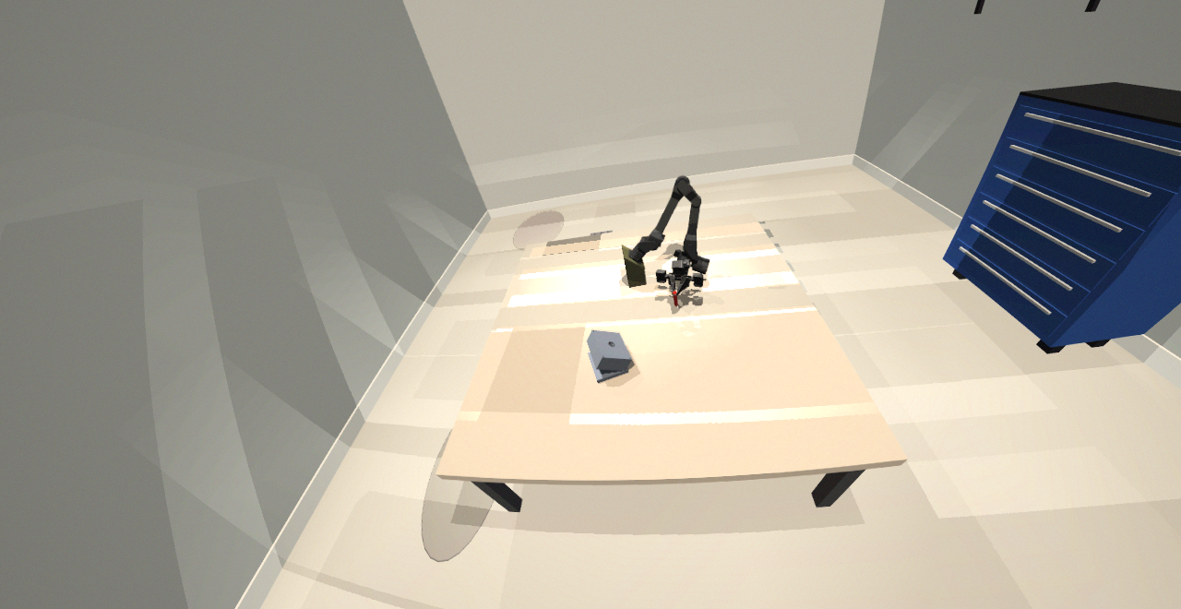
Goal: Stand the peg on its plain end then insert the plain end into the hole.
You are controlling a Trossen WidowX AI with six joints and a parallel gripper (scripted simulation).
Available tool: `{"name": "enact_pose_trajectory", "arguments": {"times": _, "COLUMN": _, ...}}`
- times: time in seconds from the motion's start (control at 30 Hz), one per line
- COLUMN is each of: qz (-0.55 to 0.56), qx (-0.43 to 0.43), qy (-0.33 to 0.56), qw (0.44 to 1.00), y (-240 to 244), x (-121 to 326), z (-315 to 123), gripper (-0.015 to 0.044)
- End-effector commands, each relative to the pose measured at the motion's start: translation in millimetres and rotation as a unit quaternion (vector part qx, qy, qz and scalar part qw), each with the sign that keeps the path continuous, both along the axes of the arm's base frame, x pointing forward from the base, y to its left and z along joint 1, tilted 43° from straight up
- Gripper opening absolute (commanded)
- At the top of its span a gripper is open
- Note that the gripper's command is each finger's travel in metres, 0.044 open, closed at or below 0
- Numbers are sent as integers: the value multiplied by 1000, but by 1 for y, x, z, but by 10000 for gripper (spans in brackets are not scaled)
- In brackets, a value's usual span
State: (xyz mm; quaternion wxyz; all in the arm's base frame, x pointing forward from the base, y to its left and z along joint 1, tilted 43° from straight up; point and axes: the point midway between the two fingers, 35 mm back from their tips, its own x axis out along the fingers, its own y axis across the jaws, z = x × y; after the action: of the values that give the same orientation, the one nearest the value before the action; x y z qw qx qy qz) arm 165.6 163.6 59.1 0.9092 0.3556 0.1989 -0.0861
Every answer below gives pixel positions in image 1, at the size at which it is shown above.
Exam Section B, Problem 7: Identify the grey square panel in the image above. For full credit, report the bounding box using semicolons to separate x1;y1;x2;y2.
587;330;632;384

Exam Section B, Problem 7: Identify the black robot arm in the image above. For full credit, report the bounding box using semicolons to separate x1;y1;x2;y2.
628;176;710;275

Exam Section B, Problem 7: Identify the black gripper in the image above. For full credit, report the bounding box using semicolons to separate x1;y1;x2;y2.
655;269;704;295

